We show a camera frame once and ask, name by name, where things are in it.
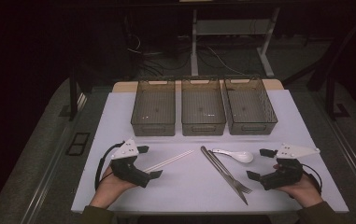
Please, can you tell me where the white metal desk frame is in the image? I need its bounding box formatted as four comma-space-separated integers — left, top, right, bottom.
190, 7, 281, 78

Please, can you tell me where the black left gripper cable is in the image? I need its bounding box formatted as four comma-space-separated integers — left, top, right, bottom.
93, 141, 126, 191

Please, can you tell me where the black metal stand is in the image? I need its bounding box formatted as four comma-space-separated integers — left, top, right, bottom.
281, 8, 356, 121

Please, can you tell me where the person's right hand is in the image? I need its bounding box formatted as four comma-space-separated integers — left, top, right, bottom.
273, 163, 324, 209

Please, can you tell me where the smoky translucent plastic bin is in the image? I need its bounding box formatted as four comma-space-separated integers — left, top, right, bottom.
222, 76, 278, 136
180, 77, 227, 137
130, 77, 177, 137

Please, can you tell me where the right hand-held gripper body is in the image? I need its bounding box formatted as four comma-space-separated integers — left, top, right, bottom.
259, 142, 321, 191

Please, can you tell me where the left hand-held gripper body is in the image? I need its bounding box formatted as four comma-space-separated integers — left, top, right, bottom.
109, 138, 151, 189

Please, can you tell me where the metal knife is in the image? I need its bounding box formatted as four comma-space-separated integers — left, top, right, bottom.
200, 146, 249, 206

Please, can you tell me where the bundle of floor cables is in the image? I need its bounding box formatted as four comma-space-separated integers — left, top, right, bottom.
123, 15, 251, 78

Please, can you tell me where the person's left hand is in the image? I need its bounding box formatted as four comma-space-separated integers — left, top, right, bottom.
90, 165, 136, 209

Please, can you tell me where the white chopstick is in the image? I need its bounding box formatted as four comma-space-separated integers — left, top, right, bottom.
145, 150, 195, 174
143, 149, 194, 172

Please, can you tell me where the white ceramic spoon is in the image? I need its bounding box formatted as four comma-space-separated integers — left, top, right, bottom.
211, 147, 255, 164

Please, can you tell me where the black floor socket frame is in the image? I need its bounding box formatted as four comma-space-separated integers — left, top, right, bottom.
65, 132, 92, 157

